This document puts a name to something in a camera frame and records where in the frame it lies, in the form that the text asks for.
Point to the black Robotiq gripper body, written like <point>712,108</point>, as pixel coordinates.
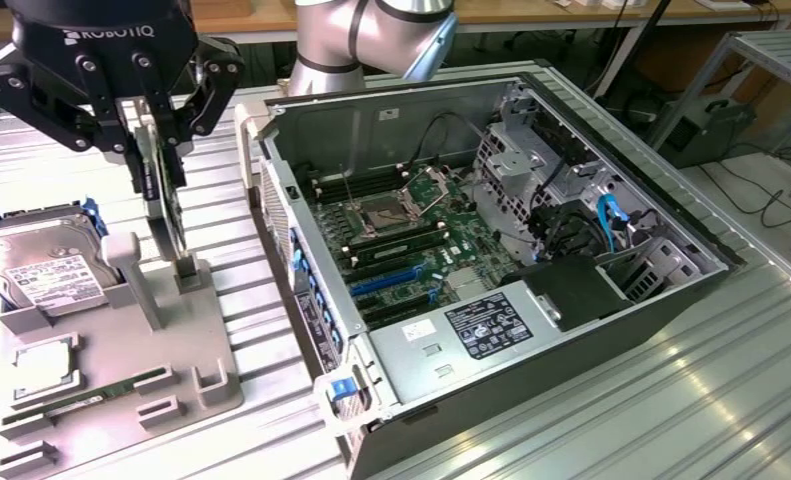
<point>102,35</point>

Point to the graphics card with metal bracket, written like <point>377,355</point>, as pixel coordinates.
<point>169,220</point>

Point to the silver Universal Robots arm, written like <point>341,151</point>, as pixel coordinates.
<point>342,45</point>

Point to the black RAM slot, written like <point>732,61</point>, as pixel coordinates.
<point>358,182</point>

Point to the metal locking lever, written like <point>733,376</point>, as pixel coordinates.
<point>352,192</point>

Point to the hard disk with white label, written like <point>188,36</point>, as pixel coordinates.
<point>42,260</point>

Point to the CPU socket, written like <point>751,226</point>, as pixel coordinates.
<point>382,216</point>

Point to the metal socket cover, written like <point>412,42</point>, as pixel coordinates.
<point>428,186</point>

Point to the installed RAM stick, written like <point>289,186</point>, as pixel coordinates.
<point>392,247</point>

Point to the grey parts rack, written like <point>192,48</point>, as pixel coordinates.
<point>162,320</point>

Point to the green motherboard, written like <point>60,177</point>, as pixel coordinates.
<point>429,250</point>

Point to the blue expansion slot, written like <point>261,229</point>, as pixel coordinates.
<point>388,281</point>

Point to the metal drive cage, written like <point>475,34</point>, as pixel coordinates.
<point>512,180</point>

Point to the black expansion slot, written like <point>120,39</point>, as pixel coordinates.
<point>398,305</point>

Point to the wooden desk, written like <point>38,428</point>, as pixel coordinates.
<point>569,12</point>

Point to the silver CPU chip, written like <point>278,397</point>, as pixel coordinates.
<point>44,372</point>

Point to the silver chipset heatsink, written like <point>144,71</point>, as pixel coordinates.
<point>468,281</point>

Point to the green RAM stick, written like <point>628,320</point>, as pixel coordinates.
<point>82,400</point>

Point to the grey power supply unit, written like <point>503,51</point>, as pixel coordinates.
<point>463,335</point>

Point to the blue case latch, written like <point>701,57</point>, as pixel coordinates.
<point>344,389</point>

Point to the black box device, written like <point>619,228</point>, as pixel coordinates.
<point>705,132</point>

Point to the metal disk bay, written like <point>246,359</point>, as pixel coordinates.
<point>649,270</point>

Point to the open black PC case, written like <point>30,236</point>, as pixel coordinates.
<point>569,350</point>

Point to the grey metal shelf frame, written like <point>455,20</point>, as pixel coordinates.
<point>776,55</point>

